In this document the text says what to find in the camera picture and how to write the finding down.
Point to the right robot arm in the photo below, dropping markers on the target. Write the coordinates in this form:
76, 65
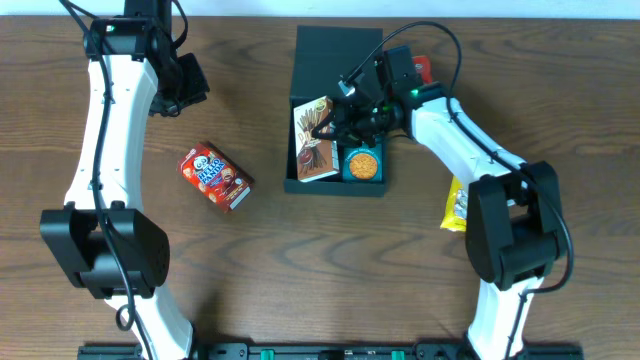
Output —
516, 238

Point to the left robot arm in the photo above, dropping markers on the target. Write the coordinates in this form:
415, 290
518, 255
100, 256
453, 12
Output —
101, 237

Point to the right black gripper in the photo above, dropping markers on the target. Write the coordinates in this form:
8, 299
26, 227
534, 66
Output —
342, 127

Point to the brown Pocky box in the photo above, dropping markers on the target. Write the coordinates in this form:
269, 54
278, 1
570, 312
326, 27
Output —
315, 158

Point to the yellow Hacks candy bag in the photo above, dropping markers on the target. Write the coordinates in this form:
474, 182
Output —
455, 216

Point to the teal Chunkies cookie box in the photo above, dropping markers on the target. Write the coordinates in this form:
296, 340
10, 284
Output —
363, 164

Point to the red Hello Panda box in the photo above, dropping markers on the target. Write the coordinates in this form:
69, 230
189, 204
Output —
216, 176

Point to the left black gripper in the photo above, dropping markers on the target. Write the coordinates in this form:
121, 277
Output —
197, 91

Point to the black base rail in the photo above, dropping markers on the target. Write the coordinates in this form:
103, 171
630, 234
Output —
421, 351

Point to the red Hacks candy bag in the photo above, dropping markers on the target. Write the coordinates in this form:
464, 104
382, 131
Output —
422, 66

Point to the dark green open box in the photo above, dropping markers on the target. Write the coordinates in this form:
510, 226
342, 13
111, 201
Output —
322, 56

